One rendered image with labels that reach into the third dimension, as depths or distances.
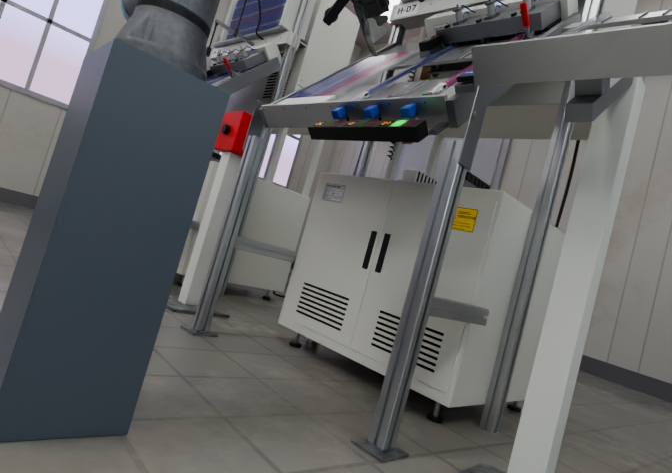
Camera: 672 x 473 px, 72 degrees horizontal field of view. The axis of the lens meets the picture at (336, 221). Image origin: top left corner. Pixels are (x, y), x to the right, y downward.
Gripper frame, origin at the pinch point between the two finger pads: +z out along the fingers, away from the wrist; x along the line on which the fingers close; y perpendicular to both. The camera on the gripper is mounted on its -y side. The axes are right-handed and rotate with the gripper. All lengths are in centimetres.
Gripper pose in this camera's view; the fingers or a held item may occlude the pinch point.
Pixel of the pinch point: (375, 49)
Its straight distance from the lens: 133.0
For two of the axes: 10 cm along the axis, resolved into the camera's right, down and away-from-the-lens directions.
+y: 9.1, -2.5, -3.2
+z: 3.9, 7.5, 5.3
